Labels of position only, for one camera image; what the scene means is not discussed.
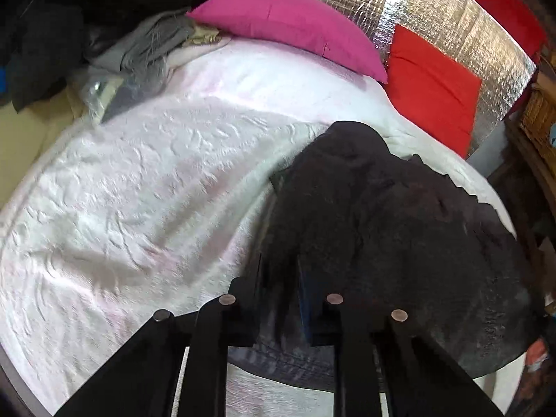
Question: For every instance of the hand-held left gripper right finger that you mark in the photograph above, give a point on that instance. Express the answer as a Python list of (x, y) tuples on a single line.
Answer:
[(317, 321)]

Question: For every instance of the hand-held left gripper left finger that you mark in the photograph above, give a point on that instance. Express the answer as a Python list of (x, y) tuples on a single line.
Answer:
[(243, 312)]

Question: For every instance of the dark quilted zip jacket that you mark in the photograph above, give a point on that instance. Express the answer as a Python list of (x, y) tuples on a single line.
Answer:
[(391, 247)]

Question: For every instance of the white textured blanket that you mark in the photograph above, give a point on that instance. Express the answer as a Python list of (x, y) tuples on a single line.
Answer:
[(152, 191)]

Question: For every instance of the rough wooden table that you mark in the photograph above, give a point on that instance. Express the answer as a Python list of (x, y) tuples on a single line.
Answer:
[(521, 182)]

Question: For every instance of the red pillow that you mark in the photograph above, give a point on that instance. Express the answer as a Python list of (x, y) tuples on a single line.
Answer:
[(430, 91)]

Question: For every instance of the cream leather sofa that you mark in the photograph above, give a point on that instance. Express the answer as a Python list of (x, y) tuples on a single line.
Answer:
[(26, 139)]

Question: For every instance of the grey crumpled garment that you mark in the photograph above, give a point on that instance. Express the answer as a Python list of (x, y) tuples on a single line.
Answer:
[(143, 43)]

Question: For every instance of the pink pillow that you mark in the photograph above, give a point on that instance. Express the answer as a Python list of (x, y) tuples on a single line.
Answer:
[(286, 26)]

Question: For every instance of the wicker basket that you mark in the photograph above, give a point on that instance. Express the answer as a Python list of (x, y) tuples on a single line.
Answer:
[(538, 117)]

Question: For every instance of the silver foil insulation board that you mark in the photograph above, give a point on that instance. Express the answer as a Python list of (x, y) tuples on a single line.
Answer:
[(434, 8)]

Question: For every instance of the black puffy coat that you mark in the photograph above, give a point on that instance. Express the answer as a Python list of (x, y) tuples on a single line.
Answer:
[(52, 30)]

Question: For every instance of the red cloth on railing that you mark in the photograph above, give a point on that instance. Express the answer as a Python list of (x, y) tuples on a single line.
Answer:
[(491, 0)]

